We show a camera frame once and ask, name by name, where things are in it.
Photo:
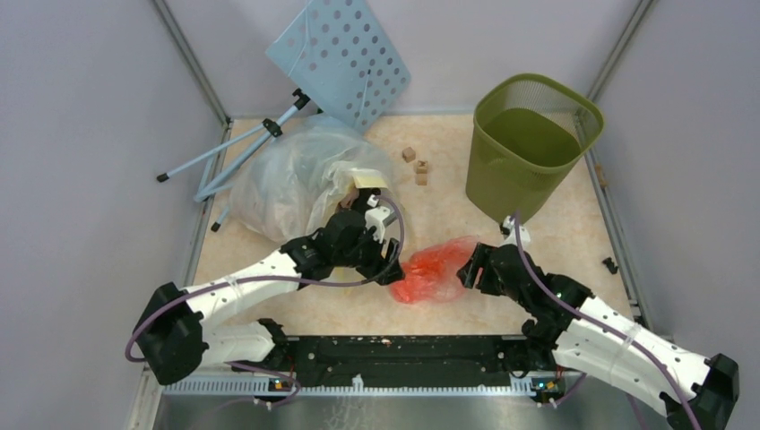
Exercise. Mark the lettered wooden cube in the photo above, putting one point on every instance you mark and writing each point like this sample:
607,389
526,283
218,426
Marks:
421,167

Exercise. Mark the large translucent white plastic bag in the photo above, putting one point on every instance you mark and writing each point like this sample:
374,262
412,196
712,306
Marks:
289,191

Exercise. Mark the light blue perforated music stand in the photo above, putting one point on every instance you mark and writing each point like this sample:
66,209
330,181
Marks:
342,64

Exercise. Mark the green mesh trash bin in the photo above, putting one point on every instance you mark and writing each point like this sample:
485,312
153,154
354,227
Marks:
528,134

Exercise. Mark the red translucent trash bag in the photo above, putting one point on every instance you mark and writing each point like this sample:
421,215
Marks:
430,274

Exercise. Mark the plain wooden cube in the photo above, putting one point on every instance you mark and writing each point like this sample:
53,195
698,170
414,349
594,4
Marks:
409,154

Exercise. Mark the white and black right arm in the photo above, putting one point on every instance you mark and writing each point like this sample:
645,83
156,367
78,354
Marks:
583,333

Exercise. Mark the wooden block by wall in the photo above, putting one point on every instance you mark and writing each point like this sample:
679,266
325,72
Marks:
603,183

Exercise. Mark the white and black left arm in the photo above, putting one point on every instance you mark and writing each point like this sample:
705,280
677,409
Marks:
184,329

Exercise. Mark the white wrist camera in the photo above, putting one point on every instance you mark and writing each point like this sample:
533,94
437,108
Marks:
510,230
378,218

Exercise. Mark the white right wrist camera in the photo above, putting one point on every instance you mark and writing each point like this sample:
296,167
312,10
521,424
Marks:
510,230

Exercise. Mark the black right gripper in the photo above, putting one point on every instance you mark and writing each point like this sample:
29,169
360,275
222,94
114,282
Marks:
469,273

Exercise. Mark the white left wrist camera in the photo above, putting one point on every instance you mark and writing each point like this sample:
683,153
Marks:
378,218

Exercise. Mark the small black clip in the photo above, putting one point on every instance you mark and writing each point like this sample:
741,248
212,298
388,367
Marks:
610,265

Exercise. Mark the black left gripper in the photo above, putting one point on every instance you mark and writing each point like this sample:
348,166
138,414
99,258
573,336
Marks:
378,264

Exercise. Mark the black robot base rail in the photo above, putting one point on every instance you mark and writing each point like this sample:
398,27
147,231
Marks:
402,361

